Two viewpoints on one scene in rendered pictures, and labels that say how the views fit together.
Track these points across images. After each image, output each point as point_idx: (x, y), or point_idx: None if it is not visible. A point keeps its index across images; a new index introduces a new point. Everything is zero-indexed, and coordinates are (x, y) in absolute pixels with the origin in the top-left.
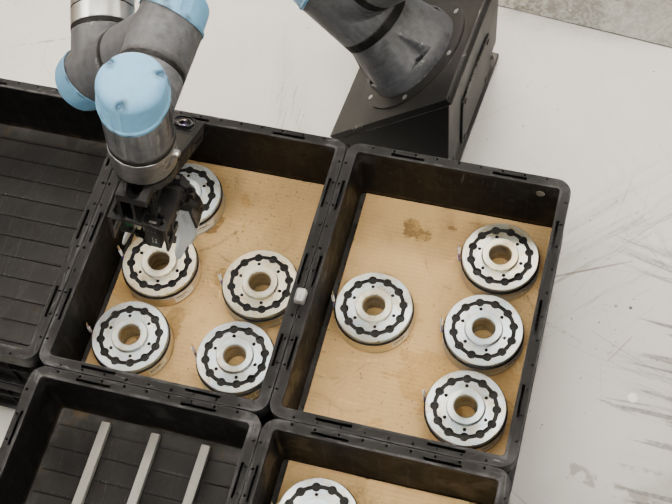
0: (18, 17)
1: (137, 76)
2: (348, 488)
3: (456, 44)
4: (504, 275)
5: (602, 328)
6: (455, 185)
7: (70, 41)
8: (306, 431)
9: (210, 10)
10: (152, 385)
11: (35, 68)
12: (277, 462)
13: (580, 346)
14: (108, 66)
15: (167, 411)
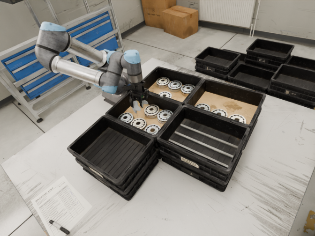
0: (49, 158)
1: (131, 51)
2: None
3: (123, 74)
4: (166, 81)
5: None
6: (148, 80)
7: (64, 149)
8: (188, 99)
9: (78, 124)
10: (169, 119)
11: (66, 157)
12: None
13: None
14: (126, 53)
15: (175, 121)
